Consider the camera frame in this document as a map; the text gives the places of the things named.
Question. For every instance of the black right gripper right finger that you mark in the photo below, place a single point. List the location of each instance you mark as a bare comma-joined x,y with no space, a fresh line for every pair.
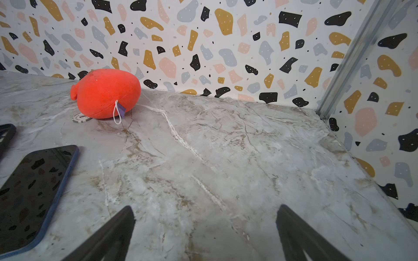
300,241

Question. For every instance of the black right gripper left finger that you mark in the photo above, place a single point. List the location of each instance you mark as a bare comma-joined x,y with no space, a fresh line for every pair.
110,242

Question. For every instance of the black smartphone blue edge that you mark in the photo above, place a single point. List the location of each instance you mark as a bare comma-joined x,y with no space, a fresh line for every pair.
30,196

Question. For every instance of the black phone case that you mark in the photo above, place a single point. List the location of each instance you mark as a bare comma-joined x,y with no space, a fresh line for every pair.
7,133

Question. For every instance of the red plush whale toy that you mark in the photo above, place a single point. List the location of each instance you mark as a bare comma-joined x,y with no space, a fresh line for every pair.
106,94

